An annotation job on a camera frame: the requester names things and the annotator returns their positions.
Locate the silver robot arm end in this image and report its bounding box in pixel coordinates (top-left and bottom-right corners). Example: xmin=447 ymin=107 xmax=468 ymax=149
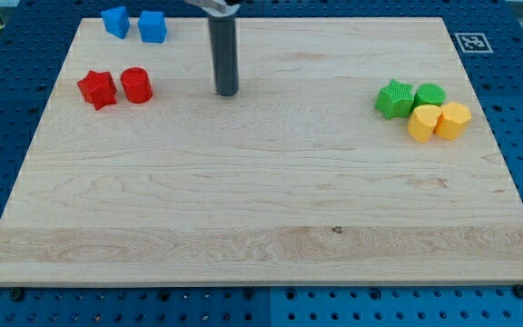
xmin=184 ymin=0 xmax=242 ymax=16

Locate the light wooden board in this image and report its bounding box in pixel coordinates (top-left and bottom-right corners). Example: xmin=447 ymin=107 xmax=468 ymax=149
xmin=0 ymin=17 xmax=523 ymax=287

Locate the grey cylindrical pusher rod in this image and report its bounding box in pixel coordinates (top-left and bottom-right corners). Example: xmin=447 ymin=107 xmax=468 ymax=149
xmin=208 ymin=15 xmax=239 ymax=96

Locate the green star block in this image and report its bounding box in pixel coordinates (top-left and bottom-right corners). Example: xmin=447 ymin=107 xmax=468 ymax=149
xmin=375 ymin=79 xmax=414 ymax=120

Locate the red cylinder block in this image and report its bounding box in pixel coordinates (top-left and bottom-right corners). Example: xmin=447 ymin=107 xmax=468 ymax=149
xmin=120 ymin=67 xmax=153 ymax=104

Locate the yellow heart block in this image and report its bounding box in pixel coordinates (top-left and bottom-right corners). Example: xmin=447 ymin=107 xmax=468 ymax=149
xmin=407 ymin=104 xmax=442 ymax=144

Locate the blue cube block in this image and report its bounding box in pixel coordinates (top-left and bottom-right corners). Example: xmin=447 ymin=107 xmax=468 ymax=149
xmin=138 ymin=11 xmax=167 ymax=44

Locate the green cylinder block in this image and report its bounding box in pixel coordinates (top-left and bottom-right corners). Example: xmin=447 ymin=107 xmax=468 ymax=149
xmin=413 ymin=83 xmax=446 ymax=108

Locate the red star block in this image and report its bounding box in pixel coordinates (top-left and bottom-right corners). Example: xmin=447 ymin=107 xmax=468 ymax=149
xmin=77 ymin=71 xmax=116 ymax=110

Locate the yellow hexagon block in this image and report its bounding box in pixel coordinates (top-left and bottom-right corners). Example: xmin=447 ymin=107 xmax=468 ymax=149
xmin=434 ymin=102 xmax=472 ymax=140

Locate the white fiducial marker tag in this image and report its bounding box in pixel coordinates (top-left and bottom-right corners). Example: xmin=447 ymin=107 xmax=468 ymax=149
xmin=454 ymin=32 xmax=493 ymax=54

